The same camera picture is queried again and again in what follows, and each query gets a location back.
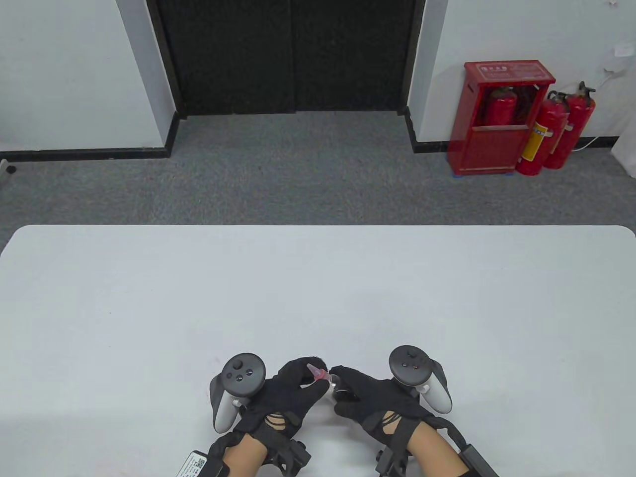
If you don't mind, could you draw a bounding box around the red extinguisher inside cabinet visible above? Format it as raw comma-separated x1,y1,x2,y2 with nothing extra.
484,85,518,127

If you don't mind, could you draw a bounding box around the white slanted board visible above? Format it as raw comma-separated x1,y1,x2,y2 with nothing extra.
610,134,636,178

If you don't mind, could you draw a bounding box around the red fire extinguisher cabinet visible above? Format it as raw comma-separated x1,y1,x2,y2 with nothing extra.
447,60,557,175

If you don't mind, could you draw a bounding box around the plain red fire extinguisher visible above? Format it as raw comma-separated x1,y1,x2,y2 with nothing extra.
544,81,597,169

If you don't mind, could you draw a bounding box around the black left wrist camera module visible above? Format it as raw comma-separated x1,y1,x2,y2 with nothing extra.
175,450,230,477

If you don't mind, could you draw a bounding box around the person's right forearm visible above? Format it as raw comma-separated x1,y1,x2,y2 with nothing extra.
407,425,470,477

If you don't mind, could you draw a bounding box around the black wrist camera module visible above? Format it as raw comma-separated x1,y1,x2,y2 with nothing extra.
175,450,230,477
457,444,500,477

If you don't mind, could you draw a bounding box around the person's left hand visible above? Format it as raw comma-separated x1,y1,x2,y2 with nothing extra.
234,356,328,440

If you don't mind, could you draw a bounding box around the red extinguisher with yellow label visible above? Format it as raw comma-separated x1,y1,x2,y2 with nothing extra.
515,90,571,176

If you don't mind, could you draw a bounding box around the clear soy sauce bottle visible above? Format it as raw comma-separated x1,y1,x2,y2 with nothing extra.
323,374,361,402

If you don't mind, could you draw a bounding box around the person's left forearm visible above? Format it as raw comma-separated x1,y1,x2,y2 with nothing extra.
224,433,269,477

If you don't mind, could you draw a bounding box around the black double door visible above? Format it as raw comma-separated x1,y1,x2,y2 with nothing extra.
147,0,428,119

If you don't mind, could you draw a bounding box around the grey right hand controller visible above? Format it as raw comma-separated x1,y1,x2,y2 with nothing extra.
388,345,454,414

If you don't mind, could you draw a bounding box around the person's right hand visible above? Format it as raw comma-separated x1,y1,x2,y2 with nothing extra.
329,366,455,443

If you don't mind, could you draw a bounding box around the white wall cable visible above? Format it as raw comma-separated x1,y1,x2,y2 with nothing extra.
574,55,627,151

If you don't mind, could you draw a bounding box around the black right wrist camera module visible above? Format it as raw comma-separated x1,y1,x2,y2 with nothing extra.
457,444,500,477

